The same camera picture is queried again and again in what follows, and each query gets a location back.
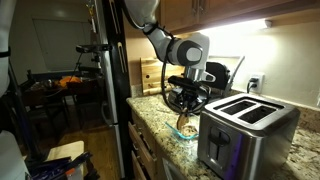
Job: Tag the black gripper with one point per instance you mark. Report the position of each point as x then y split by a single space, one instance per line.
194 95

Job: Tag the toasted bread slice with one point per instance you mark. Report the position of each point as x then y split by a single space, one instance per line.
182 121

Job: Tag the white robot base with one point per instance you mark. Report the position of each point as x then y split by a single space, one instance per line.
11 156

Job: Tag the bread piece in dish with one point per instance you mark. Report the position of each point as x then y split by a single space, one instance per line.
191 130

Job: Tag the stainless steel two-slot toaster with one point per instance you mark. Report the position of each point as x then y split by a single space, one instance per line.
246 140

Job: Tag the clear glass dish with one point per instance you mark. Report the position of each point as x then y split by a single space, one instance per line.
181 136

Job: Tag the black panini grill press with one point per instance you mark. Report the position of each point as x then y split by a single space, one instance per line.
218 75

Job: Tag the wooden cutting board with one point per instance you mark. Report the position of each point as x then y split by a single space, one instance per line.
152 76

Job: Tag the wooden lower drawer cabinet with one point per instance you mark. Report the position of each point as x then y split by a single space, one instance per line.
143 150

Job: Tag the black steel refrigerator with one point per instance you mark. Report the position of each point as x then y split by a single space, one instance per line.
117 86

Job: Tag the dark wooden chair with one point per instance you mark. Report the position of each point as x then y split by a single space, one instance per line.
87 96

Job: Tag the under-cabinet strip light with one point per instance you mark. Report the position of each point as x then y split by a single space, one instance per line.
246 25

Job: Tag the wooden upper cabinet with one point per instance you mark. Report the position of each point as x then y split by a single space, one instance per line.
240 8

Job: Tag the orange object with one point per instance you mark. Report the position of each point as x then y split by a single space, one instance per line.
68 81

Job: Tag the light wooden stool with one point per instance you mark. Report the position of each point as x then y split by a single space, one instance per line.
66 150

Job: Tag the blue black clamp tools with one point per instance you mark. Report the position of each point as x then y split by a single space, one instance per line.
60 166

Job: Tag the dark dining table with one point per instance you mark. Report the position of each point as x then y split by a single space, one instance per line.
36 87

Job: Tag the white wall outlet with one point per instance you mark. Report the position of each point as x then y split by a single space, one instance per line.
260 87

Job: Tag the black stereo camera on stand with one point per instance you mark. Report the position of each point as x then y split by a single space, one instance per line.
90 48

